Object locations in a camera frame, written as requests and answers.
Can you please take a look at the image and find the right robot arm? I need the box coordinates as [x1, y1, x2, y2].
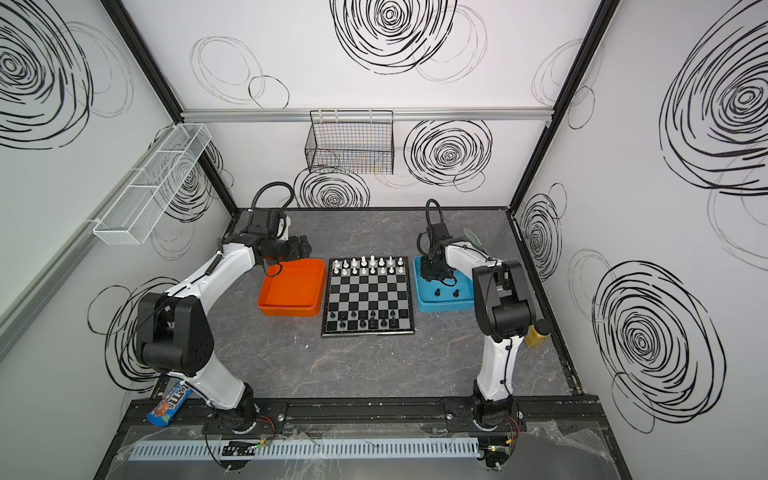
[421, 222, 537, 429]

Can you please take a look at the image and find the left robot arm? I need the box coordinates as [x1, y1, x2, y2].
[135, 207, 311, 434]

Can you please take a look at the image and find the chess board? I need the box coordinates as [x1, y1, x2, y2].
[321, 255, 415, 337]

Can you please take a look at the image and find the blue tray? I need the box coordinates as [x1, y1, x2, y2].
[413, 257, 474, 313]

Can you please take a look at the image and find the orange tray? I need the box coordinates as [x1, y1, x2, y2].
[257, 259, 327, 317]

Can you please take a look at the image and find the yellow bottle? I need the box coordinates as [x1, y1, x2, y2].
[524, 319, 552, 349]

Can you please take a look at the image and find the candy packet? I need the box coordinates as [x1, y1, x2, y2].
[146, 382, 192, 427]

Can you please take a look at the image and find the black wire basket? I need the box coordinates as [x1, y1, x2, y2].
[304, 109, 395, 175]

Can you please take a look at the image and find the white wire shelf basket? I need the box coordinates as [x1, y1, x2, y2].
[93, 123, 211, 246]

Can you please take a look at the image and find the white cable duct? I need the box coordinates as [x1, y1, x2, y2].
[128, 438, 481, 462]

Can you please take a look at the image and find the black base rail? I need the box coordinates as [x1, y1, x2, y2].
[122, 395, 607, 428]

